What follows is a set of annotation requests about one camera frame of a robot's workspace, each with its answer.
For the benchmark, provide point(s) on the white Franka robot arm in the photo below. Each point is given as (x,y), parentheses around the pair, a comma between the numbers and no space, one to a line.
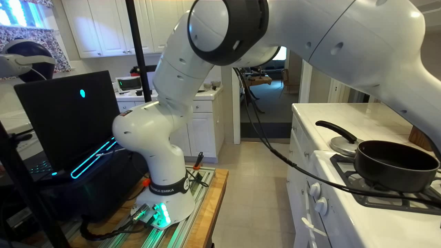
(322,35)

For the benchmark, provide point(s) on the white stove knob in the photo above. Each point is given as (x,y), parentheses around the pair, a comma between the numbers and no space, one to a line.
(315,188)
(322,205)

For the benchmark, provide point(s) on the large black stove grate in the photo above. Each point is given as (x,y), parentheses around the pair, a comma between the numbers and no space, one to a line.
(367,199)

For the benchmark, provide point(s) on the white gas stove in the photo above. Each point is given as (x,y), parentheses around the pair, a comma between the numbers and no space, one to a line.
(367,227)

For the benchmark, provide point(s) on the wooden side table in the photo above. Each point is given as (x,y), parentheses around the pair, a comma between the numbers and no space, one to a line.
(256,78)

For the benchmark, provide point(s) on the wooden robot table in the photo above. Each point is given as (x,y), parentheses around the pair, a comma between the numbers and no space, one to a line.
(212,215)

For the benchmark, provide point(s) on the bright window behind doorway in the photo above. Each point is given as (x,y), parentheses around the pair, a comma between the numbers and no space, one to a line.
(280,52)

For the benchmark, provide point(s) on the small black counter appliance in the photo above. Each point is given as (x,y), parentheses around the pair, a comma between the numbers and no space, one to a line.
(129,82)

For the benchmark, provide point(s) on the black vertical stand pole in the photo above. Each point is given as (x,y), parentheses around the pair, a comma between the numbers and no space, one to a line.
(138,49)

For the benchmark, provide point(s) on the grey round lid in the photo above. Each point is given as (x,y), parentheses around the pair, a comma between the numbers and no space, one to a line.
(342,146)

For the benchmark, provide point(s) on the white counter cabinet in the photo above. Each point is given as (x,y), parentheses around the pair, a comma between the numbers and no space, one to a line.
(349,117)

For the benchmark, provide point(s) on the white upper kitchen cabinets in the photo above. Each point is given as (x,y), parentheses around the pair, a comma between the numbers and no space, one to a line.
(115,27)

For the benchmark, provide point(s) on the black case under laptop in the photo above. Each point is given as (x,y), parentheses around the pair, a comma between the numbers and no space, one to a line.
(92,193)

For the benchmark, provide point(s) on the black laptop with cyan lights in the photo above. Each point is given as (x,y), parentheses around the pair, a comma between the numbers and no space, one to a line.
(70,118)

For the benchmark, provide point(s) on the dark brown knife block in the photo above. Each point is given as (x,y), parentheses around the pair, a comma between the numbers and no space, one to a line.
(418,137)

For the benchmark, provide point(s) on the black tripod leg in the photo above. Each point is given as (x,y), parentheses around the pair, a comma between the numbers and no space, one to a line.
(28,193)

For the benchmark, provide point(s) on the white headset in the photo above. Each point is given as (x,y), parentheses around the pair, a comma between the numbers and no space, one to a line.
(19,64)

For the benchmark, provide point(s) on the bright kitchen window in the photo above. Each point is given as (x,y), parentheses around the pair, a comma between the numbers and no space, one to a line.
(23,11)

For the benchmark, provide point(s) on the aluminium base plate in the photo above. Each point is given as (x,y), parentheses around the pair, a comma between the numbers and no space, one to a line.
(184,234)

